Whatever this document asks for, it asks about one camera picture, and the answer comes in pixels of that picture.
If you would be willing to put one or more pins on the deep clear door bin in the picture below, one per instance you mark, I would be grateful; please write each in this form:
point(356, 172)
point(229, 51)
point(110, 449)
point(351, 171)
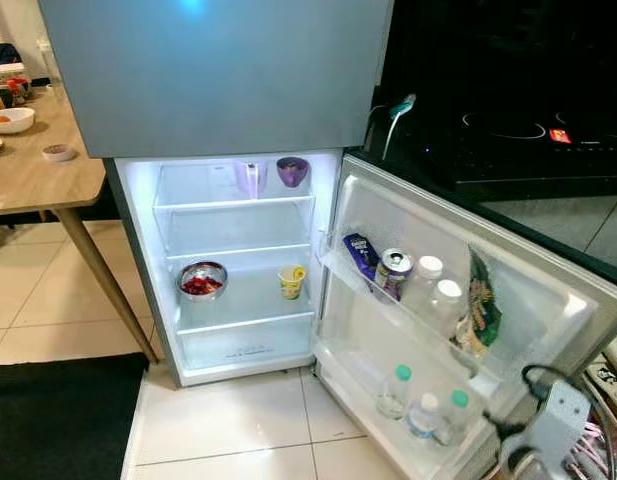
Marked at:
point(358, 400)

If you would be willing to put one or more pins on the purple chocolate pack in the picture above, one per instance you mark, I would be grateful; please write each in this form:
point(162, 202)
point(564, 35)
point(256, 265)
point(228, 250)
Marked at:
point(359, 257)

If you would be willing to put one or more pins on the light wooden table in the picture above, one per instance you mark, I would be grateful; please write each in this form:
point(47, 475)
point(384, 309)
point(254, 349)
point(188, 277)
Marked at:
point(38, 180)

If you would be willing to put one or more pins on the small yellow cup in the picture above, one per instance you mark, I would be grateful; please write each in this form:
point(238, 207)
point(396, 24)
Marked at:
point(291, 284)

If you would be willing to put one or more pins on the long clear door bin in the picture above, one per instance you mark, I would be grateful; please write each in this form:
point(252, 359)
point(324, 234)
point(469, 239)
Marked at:
point(408, 330)

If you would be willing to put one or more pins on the clear plastic jug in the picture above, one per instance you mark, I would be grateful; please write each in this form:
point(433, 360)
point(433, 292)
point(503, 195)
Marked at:
point(250, 178)

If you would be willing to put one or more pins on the black floor mat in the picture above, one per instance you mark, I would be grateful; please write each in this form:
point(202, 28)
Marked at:
point(58, 430)

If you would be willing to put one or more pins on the clear crisper drawer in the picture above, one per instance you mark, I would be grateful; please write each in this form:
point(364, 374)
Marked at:
point(248, 347)

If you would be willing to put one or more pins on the white food box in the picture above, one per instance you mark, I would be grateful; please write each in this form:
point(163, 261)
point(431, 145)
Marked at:
point(6, 71)

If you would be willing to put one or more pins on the green capped water bottle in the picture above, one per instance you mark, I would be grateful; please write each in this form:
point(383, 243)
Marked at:
point(394, 393)
point(452, 418)

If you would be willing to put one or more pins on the metal bowl with red food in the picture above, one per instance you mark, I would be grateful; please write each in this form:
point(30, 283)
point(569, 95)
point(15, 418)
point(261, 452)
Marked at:
point(202, 282)

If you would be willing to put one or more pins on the white bowl with orange food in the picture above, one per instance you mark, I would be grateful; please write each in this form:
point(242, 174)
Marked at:
point(11, 121)

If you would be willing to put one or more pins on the glass fridge shelf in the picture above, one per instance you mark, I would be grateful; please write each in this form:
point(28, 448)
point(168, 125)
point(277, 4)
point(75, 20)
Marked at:
point(248, 312)
point(208, 200)
point(238, 252)

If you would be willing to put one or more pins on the white capped clear bottle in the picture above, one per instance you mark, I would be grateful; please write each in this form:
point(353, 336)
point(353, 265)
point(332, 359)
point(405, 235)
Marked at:
point(446, 305)
point(424, 282)

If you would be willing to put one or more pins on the small white round dish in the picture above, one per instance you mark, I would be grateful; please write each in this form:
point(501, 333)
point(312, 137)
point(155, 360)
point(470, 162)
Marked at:
point(59, 153)

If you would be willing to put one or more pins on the large clear plastic bottle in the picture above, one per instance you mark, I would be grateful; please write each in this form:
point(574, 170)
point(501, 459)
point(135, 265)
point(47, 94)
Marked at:
point(44, 62)

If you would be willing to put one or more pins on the green snack bag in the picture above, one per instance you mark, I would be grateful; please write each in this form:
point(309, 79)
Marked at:
point(483, 300)

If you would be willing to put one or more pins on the red lidded jar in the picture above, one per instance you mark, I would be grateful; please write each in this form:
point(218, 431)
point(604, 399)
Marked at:
point(13, 92)

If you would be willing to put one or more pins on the person in blue shirt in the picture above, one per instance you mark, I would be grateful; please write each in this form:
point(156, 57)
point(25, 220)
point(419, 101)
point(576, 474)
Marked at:
point(3, 53)

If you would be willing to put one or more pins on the black induction cooktop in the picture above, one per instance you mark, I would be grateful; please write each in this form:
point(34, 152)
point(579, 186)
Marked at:
point(508, 130)

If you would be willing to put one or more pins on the purple soda can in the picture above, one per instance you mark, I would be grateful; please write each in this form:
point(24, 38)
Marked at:
point(393, 274)

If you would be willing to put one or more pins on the purple bowl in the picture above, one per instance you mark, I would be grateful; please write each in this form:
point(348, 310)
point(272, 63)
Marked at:
point(292, 171)

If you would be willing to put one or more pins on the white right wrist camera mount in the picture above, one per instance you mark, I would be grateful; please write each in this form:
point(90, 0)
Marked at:
point(560, 420)

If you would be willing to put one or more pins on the black kitchen counter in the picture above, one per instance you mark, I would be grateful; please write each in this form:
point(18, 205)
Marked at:
point(498, 50)

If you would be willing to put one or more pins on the small white capped water bottle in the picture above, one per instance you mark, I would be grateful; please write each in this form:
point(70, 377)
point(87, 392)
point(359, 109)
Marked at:
point(423, 418)

